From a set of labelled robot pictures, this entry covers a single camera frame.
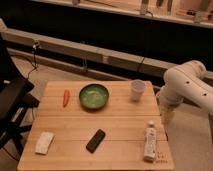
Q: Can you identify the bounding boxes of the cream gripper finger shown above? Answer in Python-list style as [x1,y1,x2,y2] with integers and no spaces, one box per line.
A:
[162,111,174,125]

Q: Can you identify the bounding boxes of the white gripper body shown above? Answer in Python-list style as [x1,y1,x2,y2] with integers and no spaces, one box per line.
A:
[156,88,176,114]

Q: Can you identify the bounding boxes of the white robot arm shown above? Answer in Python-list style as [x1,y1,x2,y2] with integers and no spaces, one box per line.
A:
[157,60,213,124]

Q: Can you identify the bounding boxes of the green ceramic bowl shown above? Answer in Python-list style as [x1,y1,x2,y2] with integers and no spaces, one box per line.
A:
[79,84,109,110]

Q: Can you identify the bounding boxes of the white plastic bottle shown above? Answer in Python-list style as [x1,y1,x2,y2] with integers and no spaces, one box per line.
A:
[143,121,157,163]

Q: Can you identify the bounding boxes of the black remote control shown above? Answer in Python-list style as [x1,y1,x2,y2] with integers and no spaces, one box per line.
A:
[86,129,106,153]

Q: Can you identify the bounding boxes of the wooden table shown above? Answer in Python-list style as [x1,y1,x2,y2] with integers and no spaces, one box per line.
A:
[18,81,174,171]

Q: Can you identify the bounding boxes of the orange carrot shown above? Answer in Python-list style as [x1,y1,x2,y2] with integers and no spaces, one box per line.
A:
[63,90,70,107]

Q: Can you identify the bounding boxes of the black chair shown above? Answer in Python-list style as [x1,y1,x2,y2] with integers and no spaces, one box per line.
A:
[0,34,39,155]

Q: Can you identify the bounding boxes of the black hanging cable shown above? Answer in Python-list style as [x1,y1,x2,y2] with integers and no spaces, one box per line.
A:
[25,40,40,81]

